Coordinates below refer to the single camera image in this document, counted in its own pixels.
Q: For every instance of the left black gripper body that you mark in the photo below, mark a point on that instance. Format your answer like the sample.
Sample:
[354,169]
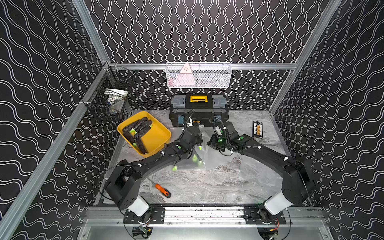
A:
[196,139]

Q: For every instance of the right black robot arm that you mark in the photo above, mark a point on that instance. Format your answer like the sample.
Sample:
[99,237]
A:
[297,176]

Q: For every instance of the black phone with orange screen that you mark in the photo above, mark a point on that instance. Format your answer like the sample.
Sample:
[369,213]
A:
[257,129]

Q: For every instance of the white wire wall basket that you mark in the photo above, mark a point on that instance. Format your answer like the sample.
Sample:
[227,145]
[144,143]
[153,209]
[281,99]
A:
[207,75]

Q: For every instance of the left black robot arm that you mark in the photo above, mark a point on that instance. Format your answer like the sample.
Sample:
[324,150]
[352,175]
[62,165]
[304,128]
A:
[123,185]

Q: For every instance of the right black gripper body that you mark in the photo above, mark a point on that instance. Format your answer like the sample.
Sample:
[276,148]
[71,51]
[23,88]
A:
[218,142]

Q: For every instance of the clear zip-top bag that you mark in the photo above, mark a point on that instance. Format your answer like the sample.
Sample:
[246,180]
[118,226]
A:
[192,163]

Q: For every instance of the pink triangular card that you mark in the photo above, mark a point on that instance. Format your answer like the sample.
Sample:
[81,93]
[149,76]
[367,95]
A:
[185,78]

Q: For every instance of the yellow plastic tray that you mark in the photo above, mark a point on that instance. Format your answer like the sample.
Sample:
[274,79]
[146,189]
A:
[154,140]

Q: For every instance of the white tape roll in basket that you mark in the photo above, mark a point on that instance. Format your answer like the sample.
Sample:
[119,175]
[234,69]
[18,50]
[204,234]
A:
[114,95]

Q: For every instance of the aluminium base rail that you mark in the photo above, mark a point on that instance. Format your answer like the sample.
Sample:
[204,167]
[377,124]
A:
[203,216]

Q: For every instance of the black yellow toolbox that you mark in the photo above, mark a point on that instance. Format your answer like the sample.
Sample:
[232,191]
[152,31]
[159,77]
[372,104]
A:
[205,107]

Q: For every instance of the orange handled screwdriver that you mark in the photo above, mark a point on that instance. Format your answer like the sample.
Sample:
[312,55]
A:
[166,193]

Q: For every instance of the clear plastic bag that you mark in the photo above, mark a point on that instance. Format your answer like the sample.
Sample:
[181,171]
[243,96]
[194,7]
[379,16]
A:
[262,180]
[212,158]

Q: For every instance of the black wire corner basket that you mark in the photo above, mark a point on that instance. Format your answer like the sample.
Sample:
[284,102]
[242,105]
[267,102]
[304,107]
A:
[114,77]

